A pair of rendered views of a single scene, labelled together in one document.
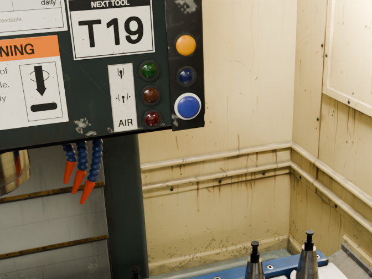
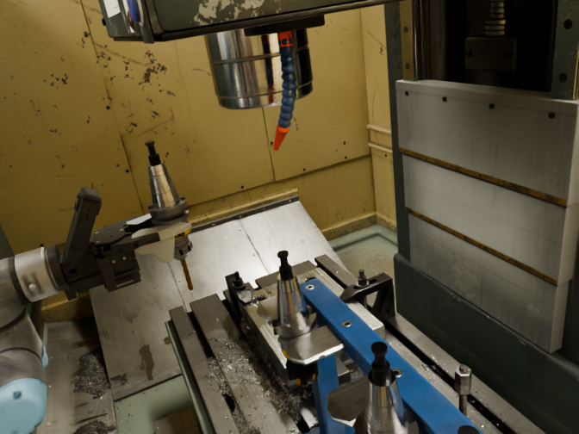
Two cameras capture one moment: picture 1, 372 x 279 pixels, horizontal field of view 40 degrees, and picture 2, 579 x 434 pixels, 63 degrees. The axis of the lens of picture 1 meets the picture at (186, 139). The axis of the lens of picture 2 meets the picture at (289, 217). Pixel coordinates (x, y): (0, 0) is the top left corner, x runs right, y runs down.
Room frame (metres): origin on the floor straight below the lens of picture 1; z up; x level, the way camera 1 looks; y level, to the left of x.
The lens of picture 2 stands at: (0.69, -0.44, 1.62)
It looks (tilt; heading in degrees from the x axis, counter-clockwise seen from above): 24 degrees down; 85
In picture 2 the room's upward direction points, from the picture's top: 9 degrees counter-clockwise
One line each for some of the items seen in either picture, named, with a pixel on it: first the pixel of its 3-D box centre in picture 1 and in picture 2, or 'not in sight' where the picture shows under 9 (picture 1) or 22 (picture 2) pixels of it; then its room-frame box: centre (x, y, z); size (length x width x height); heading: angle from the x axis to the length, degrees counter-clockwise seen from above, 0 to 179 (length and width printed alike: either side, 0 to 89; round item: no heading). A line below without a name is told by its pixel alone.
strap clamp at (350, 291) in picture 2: not in sight; (366, 296); (0.92, 0.46, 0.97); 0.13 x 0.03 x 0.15; 16
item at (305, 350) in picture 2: not in sight; (312, 346); (0.73, 0.04, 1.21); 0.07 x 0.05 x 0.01; 16
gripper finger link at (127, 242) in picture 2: not in sight; (131, 241); (0.50, 0.24, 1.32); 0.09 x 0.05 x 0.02; 2
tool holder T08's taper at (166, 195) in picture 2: not in sight; (161, 183); (0.56, 0.28, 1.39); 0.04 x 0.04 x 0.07
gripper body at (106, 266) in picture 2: not in sight; (96, 260); (0.44, 0.25, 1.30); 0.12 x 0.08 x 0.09; 16
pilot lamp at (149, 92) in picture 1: (150, 95); not in sight; (0.62, 0.04, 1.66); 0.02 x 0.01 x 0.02; 106
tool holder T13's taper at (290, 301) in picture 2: not in sight; (289, 296); (0.72, 0.10, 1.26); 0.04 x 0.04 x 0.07
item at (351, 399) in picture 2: not in sight; (357, 401); (0.76, -0.06, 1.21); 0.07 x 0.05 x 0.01; 16
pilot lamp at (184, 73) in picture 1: (186, 76); not in sight; (0.63, 0.00, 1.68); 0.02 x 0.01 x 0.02; 106
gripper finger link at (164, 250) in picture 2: not in sight; (164, 244); (0.54, 0.25, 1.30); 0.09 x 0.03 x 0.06; 2
